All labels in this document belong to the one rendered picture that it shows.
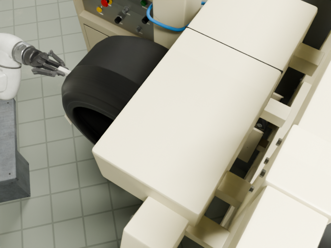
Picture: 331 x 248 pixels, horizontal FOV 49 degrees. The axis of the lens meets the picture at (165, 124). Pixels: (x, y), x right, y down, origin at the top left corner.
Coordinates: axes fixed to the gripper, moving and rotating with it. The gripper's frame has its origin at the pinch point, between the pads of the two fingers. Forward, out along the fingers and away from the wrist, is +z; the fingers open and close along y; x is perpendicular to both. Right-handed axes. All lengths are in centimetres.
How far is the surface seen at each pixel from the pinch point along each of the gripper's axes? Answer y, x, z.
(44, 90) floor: 32, 111, -103
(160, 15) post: 26.1, -19.4, 31.4
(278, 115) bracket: 7, -18, 83
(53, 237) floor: -52, 123, -24
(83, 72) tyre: -5.8, -17.1, 20.4
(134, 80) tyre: -1.8, -18.6, 39.0
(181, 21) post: 26, -20, 40
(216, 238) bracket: -36, -32, 85
